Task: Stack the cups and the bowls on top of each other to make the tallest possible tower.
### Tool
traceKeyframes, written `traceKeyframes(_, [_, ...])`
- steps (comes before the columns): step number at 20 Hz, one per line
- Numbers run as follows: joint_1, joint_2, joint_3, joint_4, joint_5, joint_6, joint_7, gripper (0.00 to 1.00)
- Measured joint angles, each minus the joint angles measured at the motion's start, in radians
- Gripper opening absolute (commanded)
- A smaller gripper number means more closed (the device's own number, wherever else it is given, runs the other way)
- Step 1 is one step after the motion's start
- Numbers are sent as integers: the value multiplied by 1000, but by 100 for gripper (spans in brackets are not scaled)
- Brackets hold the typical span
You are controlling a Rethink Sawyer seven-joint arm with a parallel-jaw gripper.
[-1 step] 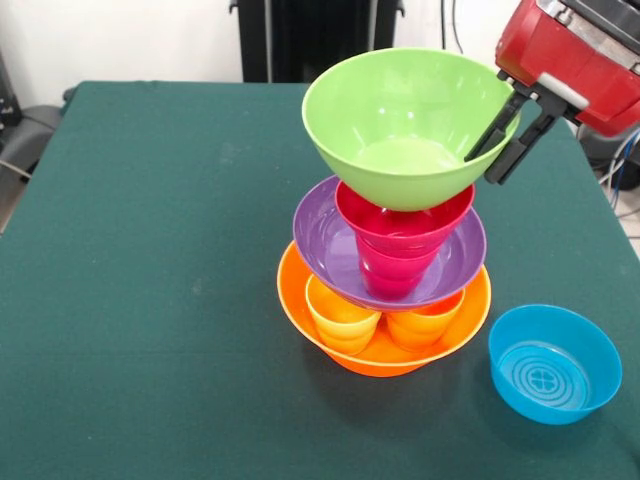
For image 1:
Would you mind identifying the dark green tablecloth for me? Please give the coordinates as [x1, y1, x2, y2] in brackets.
[0, 79, 640, 480]

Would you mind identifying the tangle of cables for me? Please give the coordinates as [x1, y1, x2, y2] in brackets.
[597, 127, 640, 219]

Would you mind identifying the light green bowl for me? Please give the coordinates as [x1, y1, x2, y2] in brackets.
[301, 47, 522, 212]

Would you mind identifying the yellow cup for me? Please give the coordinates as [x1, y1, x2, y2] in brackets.
[305, 273, 385, 357]

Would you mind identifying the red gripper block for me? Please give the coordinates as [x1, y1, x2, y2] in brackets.
[463, 0, 640, 186]

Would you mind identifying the red-pink bowl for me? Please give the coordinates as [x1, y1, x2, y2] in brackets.
[333, 180, 475, 247]

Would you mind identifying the red-pink cup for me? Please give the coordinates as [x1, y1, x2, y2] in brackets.
[355, 234, 444, 301]

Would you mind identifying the orange cup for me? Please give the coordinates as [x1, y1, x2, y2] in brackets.
[384, 294, 467, 355]

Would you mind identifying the light blue bowl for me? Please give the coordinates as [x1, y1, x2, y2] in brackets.
[487, 303, 624, 427]

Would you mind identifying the black metal stand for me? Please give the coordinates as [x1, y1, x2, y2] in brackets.
[0, 49, 24, 126]

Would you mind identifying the large orange bowl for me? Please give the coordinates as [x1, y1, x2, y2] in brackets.
[276, 239, 493, 378]

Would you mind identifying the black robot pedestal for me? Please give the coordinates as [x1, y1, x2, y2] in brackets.
[229, 0, 405, 84]

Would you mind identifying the purple bowl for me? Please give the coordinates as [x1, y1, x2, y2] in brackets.
[292, 174, 487, 312]

